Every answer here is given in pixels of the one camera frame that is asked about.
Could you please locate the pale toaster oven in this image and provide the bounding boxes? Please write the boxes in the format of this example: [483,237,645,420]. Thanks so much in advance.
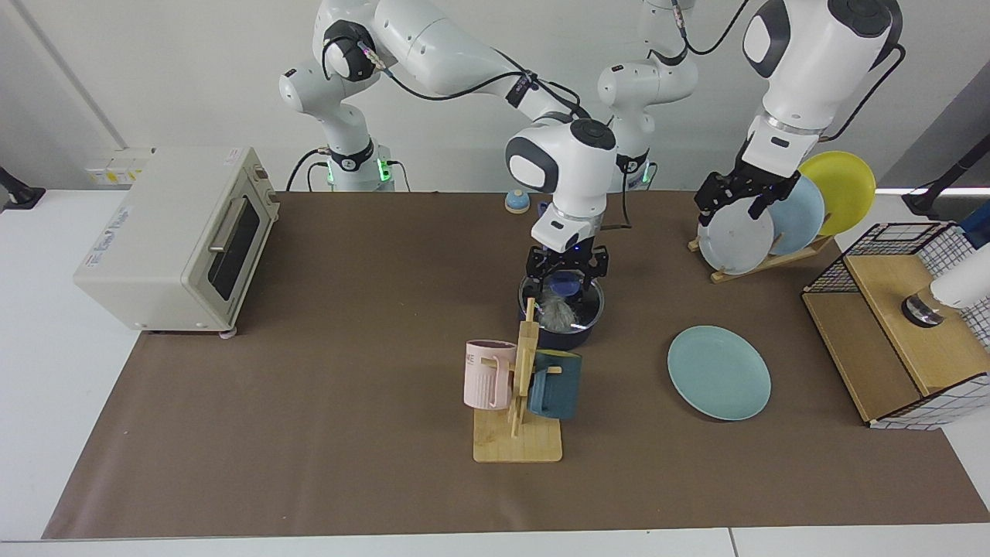
[73,147,281,340]

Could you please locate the wire basket with wooden floor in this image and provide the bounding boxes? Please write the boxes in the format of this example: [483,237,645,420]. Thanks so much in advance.
[802,221,990,431]

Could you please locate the dark blue saucepan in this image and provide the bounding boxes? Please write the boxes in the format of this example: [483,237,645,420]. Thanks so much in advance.
[517,203,606,350]

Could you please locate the glass lid with blue knob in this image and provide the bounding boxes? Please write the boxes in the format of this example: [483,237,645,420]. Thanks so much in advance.
[520,267,606,332]

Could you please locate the pink ribbed mug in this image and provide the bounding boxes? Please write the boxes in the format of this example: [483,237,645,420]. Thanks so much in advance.
[463,340,517,411]

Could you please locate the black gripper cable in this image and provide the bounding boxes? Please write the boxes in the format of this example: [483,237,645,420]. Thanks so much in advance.
[820,43,907,144]
[352,43,633,231]

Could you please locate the black base cable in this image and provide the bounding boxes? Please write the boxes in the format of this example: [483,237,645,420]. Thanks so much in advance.
[285,149,333,193]

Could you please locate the wooden cup stand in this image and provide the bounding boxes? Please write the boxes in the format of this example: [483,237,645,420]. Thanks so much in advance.
[473,298,564,463]

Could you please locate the white vermicelli bundle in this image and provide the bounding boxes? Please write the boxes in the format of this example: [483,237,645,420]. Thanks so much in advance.
[538,285,581,332]

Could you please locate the brown table cloth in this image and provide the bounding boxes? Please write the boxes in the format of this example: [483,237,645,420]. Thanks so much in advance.
[43,191,990,540]

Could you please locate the yellow plate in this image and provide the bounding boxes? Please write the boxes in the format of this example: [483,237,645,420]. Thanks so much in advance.
[797,150,877,237]

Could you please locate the white cylinder with dark base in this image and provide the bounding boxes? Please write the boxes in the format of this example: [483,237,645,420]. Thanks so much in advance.
[901,244,990,327]

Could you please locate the pale green plate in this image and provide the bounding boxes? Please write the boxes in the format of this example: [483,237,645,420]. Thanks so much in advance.
[667,325,773,422]

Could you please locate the blue object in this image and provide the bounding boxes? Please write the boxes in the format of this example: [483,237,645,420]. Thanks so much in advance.
[959,203,990,250]

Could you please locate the dark teal mug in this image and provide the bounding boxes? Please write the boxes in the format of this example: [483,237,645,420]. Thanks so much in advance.
[527,350,583,421]

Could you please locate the wooden plate rack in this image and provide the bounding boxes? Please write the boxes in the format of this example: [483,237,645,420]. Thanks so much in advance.
[688,232,835,285]

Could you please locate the light blue plate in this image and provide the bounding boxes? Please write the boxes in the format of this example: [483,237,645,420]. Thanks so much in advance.
[754,174,826,256]

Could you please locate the black clamp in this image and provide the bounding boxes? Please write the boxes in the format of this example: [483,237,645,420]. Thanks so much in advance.
[0,166,46,210]

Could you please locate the white plate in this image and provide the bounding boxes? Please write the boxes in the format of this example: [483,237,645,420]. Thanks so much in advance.
[697,197,776,275]

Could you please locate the wall socket strip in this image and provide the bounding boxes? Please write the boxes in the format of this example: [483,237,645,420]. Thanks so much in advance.
[84,149,152,186]

